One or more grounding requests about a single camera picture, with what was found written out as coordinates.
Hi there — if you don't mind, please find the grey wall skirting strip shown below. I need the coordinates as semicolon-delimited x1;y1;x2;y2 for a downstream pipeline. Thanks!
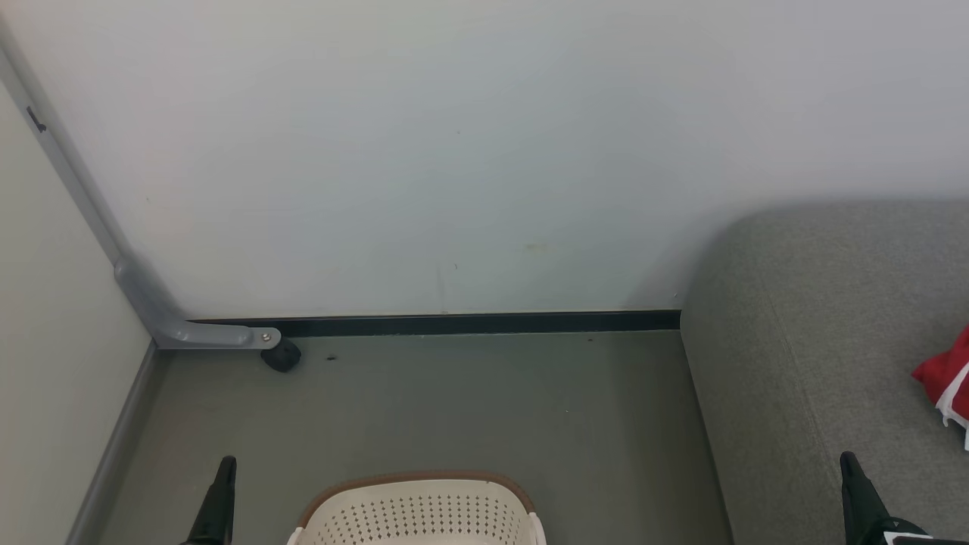
67;341;160;545

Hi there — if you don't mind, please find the black wall baseboard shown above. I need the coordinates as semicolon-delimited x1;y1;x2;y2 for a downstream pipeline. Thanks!
189;310;681;338

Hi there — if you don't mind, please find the black caster wheel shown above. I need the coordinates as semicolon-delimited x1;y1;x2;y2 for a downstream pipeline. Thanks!
260;338;303;373

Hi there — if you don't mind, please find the grey metal frame leg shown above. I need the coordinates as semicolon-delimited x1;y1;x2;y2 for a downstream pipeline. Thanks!
0;30;282;350

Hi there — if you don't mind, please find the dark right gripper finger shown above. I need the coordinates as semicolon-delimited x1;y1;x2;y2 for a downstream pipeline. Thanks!
839;452;894;545

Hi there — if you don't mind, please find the red white striped jersey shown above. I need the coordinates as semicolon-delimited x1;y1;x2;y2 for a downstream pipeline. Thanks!
911;325;969;452

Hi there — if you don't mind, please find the grey fabric sofa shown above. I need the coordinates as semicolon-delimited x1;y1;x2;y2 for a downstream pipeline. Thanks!
680;198;969;545

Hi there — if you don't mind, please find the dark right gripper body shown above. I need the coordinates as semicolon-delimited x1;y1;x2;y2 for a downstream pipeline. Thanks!
882;519;969;545

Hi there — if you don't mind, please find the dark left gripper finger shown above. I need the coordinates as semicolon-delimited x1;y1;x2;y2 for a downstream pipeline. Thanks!
185;456;238;545

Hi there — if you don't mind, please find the cream perforated basket brown rim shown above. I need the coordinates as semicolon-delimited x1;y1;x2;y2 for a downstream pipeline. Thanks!
286;471;547;545

